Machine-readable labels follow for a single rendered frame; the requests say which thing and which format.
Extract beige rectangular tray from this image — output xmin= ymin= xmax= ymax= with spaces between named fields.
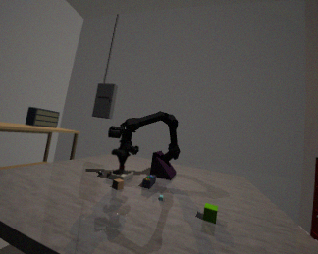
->
xmin=106 ymin=169 xmax=133 ymax=181

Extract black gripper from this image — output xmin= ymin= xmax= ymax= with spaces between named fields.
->
xmin=111 ymin=139 xmax=131 ymax=167

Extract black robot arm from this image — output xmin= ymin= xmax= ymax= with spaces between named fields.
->
xmin=108 ymin=111 xmax=181 ymax=164

